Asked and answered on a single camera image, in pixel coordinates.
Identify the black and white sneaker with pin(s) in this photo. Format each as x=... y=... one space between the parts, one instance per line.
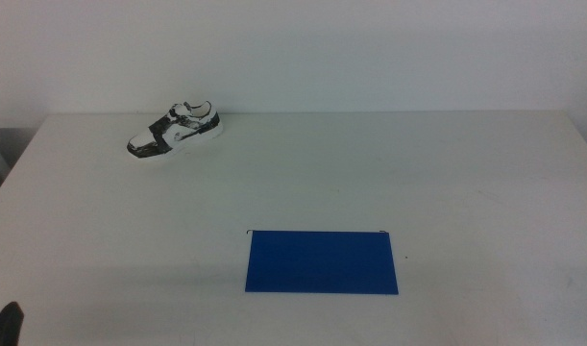
x=178 y=132

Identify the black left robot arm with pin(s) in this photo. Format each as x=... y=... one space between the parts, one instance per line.
x=5 y=327

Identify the blue rectangular mat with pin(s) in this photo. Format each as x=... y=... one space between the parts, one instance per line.
x=322 y=262

